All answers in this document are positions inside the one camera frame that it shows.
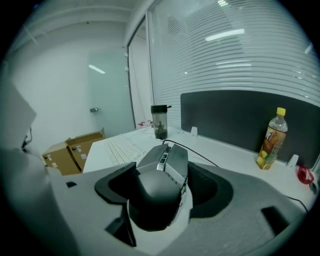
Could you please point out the grey computer mouse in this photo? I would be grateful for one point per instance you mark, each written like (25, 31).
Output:
(157, 190)

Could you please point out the brown cardboard box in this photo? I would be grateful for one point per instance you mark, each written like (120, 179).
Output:
(58, 160)
(85, 150)

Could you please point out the dark grey desk divider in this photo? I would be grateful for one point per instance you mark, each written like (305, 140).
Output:
(237, 117)

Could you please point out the small red plastic item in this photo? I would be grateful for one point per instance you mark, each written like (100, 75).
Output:
(305, 175)

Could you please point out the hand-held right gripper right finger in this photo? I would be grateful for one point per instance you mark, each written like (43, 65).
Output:
(237, 200)

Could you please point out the white divider bracket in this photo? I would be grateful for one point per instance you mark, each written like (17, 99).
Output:
(194, 131)
(293, 161)

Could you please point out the small round grey lid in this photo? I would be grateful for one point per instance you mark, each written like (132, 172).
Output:
(314, 187)

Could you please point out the small red white container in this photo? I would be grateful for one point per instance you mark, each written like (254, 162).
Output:
(150, 122)
(141, 123)

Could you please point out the frosted glass door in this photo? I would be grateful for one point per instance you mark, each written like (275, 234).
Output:
(110, 87)

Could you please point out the white window blinds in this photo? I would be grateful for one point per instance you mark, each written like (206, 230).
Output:
(225, 62)

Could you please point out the person's patterned white shirt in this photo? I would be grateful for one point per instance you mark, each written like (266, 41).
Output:
(20, 200)

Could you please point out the black lidded tumbler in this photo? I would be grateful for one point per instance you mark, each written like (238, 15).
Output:
(160, 122)

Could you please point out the yellow capped tea bottle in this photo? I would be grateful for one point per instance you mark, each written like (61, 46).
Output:
(272, 142)

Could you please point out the white keyboard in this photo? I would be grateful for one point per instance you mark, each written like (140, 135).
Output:
(120, 152)

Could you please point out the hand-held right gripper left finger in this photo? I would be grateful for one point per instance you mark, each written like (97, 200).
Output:
(85, 195)

